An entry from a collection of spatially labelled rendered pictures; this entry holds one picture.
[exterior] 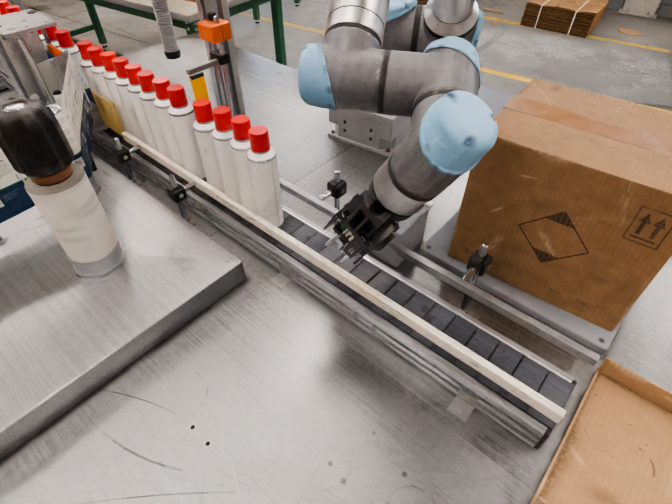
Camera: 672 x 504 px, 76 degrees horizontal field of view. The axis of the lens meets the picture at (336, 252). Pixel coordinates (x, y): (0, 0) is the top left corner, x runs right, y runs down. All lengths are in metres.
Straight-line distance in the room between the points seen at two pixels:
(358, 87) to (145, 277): 0.50
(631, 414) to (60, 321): 0.89
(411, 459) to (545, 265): 0.38
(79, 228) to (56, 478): 0.36
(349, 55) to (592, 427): 0.61
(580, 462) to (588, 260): 0.29
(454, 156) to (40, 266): 0.75
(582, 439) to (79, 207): 0.82
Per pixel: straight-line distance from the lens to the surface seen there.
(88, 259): 0.85
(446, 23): 1.06
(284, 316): 0.78
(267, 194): 0.80
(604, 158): 0.72
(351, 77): 0.55
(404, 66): 0.55
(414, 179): 0.50
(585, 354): 0.66
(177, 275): 0.82
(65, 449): 0.76
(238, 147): 0.80
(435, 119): 0.46
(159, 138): 1.07
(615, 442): 0.77
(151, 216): 0.96
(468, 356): 0.66
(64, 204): 0.78
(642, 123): 0.84
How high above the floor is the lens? 1.45
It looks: 45 degrees down
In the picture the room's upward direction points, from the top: straight up
